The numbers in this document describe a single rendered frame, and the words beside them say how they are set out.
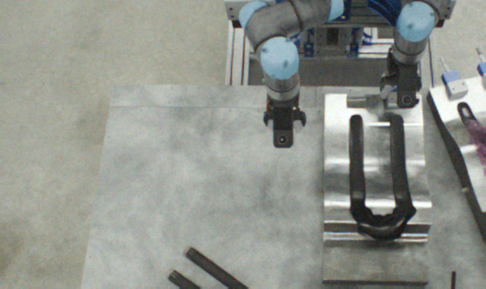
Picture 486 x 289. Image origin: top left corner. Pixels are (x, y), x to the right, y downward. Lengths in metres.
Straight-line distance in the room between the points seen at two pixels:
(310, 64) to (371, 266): 1.16
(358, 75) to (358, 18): 0.53
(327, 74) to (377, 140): 0.90
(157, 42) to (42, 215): 0.92
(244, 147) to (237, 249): 0.29
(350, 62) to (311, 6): 1.19
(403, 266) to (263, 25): 0.68
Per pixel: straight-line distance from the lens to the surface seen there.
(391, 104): 1.61
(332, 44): 2.34
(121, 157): 1.74
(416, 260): 1.54
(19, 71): 3.02
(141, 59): 2.84
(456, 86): 1.71
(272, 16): 1.29
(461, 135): 1.65
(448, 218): 1.64
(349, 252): 1.52
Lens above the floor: 2.34
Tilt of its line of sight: 68 degrees down
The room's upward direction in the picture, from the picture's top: 5 degrees counter-clockwise
